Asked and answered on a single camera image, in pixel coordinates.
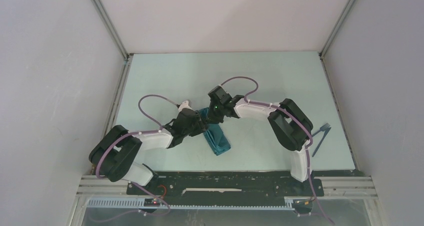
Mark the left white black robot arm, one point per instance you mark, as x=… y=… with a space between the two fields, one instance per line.
x=114 y=156

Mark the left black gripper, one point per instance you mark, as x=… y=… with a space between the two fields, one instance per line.
x=201 y=126

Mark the teal satin napkin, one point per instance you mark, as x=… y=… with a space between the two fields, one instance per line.
x=215 y=137

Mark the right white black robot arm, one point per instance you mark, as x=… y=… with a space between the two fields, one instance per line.
x=292 y=128

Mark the small black circuit board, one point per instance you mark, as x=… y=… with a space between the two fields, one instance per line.
x=151 y=203

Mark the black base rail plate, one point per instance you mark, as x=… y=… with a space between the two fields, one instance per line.
x=228 y=188

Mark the blue plastic fork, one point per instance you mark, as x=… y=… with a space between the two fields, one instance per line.
x=323 y=128

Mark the blue plastic knife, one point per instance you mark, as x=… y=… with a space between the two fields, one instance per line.
x=325 y=133

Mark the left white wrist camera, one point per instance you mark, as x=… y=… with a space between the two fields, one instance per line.
x=184 y=105

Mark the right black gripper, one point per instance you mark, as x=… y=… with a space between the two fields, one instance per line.
x=212 y=118

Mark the grey slotted cable duct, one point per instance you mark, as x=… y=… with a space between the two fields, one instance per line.
x=133 y=203

